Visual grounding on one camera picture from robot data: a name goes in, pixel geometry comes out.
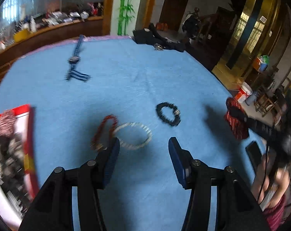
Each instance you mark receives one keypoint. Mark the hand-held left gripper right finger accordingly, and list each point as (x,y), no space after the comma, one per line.
(175,156)

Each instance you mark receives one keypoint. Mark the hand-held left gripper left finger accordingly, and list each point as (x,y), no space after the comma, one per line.
(113,154)

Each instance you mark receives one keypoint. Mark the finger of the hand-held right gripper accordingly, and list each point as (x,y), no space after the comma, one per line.
(263,130)

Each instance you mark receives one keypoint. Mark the red patterned scrunchie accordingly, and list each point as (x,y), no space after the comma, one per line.
(237,125)

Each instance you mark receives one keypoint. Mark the red cardboard box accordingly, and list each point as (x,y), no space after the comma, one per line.
(28,149)

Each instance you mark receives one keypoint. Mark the black grey organza scrunchie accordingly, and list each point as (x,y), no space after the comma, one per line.
(6,154)

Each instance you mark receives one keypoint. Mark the person's right forearm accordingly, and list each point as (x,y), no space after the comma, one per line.
(275,216)

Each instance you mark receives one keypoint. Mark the person's right hand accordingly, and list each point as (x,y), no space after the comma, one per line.
(280,182)

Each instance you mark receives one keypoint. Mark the black phone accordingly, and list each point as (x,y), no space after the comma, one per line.
(254,152)

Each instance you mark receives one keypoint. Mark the wooden stool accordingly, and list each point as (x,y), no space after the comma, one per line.
(264,104)

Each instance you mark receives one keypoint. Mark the white plastic bucket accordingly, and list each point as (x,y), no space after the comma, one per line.
(244,92)

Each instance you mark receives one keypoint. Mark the bunch of keys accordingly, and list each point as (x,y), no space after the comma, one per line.
(158,46)

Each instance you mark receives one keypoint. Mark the red plaid scrunchie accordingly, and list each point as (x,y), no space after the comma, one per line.
(6,121)

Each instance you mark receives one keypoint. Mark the black bag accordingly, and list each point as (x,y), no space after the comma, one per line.
(145,36)

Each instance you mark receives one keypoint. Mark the black jacket on rack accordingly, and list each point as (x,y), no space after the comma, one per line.
(191,24)

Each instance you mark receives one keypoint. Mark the wooden counter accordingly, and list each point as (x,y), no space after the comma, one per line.
(51,37)

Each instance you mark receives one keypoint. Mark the yellow box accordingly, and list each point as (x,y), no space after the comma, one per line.
(21,35)

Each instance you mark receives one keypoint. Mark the white bottle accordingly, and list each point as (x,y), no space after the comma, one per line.
(33,25)

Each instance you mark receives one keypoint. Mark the wooden door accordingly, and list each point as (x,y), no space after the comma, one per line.
(174,4)

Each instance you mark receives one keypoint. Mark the green bamboo wall painting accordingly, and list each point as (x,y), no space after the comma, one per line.
(126,7)

